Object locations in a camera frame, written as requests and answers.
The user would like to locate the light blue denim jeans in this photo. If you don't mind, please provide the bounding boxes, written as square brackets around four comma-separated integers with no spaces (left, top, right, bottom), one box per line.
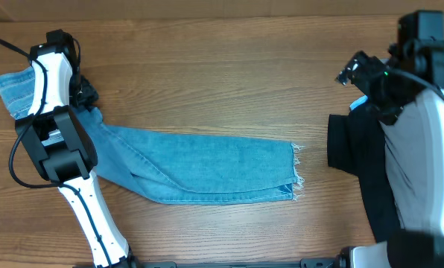
[0,66,305,206]

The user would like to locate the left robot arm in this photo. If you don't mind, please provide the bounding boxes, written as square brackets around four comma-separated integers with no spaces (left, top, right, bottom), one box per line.
[15,30,140,267]

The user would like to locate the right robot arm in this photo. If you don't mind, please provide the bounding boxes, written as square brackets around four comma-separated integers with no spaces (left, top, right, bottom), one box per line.
[327,10,444,267]

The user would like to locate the gray trousers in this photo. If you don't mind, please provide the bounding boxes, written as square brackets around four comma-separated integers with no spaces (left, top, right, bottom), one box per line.
[381,103,432,231]

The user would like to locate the black garment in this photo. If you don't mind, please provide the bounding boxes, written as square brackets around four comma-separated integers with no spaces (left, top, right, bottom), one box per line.
[327,103,401,243]

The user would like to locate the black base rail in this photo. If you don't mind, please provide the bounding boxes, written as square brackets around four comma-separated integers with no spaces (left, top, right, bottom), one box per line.
[72,257,342,268]

